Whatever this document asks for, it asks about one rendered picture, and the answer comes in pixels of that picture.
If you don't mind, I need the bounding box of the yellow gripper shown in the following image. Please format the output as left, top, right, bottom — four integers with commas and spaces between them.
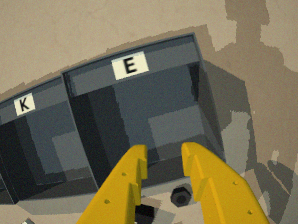
76, 142, 270, 224

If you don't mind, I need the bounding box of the black nine-volt battery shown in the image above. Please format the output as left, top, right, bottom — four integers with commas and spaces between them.
135, 204, 154, 224

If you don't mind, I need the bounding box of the dark grey hex nut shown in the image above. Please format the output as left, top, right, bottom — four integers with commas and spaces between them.
170, 187, 191, 208

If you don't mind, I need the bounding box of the white domino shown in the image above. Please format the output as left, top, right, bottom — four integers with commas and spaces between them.
22, 219, 33, 224

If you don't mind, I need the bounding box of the dark grey three-compartment bin rack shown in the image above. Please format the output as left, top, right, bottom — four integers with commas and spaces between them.
0, 32, 226, 205

